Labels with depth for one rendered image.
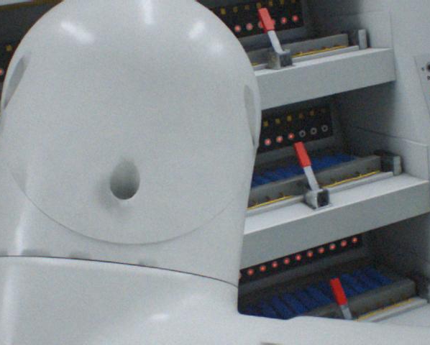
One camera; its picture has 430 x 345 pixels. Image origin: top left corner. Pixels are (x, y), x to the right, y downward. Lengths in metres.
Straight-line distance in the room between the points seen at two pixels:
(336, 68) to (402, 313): 0.35
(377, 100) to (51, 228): 0.71
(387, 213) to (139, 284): 0.61
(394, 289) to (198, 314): 0.67
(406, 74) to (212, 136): 0.62
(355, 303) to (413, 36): 0.38
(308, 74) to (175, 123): 0.55
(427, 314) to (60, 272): 0.69
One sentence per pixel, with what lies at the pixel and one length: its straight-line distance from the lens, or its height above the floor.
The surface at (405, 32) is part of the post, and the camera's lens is 0.81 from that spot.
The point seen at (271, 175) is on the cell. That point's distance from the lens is 0.81.
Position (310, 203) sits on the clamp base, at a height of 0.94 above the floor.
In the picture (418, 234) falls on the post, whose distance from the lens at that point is 0.85.
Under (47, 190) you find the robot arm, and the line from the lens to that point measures 0.18.
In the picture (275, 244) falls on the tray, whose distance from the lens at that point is 0.69.
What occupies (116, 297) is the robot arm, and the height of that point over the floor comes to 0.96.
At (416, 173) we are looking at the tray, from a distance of 0.80.
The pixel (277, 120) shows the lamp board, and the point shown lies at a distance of 0.86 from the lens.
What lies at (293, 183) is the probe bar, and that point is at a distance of 0.76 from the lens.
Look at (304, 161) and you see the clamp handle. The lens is 0.73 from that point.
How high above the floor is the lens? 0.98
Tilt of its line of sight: 2 degrees up
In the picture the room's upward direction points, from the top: 15 degrees counter-clockwise
